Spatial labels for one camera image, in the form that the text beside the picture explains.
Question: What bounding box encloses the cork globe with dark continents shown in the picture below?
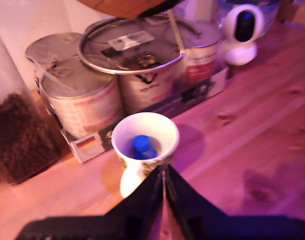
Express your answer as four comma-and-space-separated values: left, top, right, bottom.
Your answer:
76, 0, 189, 20

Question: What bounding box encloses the clear jar with white lid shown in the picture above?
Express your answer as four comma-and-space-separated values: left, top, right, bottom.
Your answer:
0, 24, 63, 187

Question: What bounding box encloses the cardboard can tray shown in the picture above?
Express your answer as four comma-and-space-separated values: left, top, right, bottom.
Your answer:
59, 66, 231, 165

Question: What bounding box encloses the tin can black V logo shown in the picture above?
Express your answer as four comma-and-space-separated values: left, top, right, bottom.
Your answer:
81, 19, 183, 114

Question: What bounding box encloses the small white round camera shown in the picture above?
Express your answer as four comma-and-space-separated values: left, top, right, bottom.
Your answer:
218, 3, 266, 67

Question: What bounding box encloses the blue coffee capsule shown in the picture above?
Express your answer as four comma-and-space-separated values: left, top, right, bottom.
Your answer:
131, 134, 159, 161

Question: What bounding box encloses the white mug with tree print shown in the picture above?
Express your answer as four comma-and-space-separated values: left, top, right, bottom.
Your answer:
110, 111, 181, 200

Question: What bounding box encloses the wooden furniture piece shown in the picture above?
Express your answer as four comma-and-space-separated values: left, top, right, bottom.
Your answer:
276, 0, 296, 24

